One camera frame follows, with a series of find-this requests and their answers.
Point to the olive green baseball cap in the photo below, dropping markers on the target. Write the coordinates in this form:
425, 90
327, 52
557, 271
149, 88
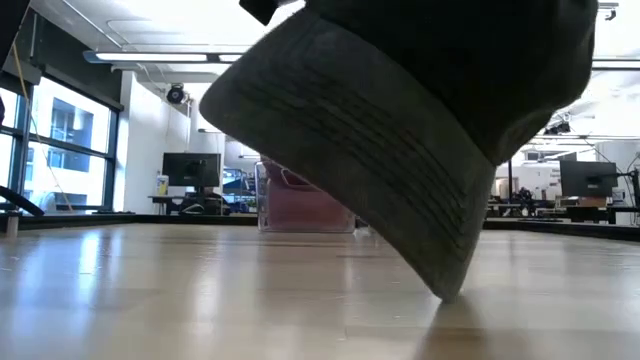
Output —
375, 150

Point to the long ceiling light strip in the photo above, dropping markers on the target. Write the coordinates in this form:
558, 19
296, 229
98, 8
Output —
150, 57
617, 64

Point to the black computer monitor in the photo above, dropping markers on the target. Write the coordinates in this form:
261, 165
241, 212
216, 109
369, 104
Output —
589, 177
190, 170

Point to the clear plastic storage bin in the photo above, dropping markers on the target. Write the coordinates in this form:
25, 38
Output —
261, 205

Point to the white canister with label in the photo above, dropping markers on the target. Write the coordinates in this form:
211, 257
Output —
162, 186

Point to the black office chair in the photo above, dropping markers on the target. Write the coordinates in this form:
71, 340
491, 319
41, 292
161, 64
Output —
205, 204

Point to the office desk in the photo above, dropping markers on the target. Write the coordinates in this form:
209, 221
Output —
157, 198

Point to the black diagonal bar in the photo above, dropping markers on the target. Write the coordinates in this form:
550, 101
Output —
20, 200

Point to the black ceiling spotlight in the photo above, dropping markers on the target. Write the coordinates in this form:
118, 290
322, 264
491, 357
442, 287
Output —
557, 127

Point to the cluttered work desk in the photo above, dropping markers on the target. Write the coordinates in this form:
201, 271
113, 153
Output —
592, 202

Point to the black ceiling-mounted camera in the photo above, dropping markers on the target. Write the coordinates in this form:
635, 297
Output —
175, 94

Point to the blue machine frame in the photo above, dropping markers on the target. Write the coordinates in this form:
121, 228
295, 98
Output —
239, 187

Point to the dark window frame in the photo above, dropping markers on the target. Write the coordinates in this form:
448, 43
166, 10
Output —
112, 150

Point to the black table edge rail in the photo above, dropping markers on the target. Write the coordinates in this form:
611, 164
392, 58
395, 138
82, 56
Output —
150, 220

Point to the grey short post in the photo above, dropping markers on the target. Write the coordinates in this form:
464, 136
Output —
12, 225

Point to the small ceiling-mounted camera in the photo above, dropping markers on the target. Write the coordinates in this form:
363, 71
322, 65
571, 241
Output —
610, 12

